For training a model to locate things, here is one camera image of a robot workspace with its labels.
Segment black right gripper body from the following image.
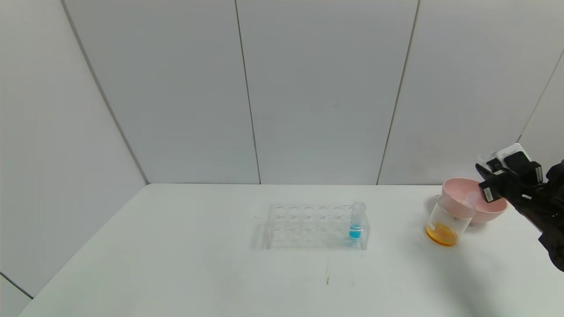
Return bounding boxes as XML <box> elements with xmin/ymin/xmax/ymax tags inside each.
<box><xmin>479</xmin><ymin>171</ymin><xmax>529</xmax><ymax>203</ymax></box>

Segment clear plastic beaker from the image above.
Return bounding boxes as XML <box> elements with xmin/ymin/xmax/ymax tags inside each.
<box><xmin>424</xmin><ymin>194</ymin><xmax>476</xmax><ymax>247</ymax></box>

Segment test tube with blue liquid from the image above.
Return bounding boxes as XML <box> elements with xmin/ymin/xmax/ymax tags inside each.
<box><xmin>349</xmin><ymin>202</ymin><xmax>367</xmax><ymax>241</ymax></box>

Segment clear acrylic test tube rack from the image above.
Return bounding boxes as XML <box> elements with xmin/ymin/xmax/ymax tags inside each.
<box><xmin>263</xmin><ymin>203</ymin><xmax>371</xmax><ymax>251</ymax></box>

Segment pink plastic bowl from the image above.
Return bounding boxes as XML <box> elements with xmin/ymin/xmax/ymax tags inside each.
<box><xmin>442</xmin><ymin>177</ymin><xmax>508</xmax><ymax>226</ymax></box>

